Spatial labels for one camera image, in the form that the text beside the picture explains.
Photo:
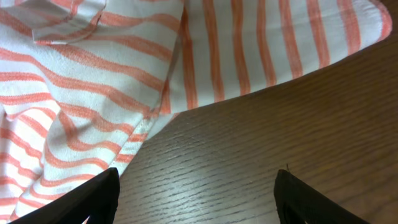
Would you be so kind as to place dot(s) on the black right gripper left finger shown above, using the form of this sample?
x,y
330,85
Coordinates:
x,y
94,202

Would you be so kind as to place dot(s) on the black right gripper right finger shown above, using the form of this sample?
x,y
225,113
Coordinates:
x,y
299,203

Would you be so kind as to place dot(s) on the orange white striped shirt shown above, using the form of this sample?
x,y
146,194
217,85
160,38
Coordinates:
x,y
85,83

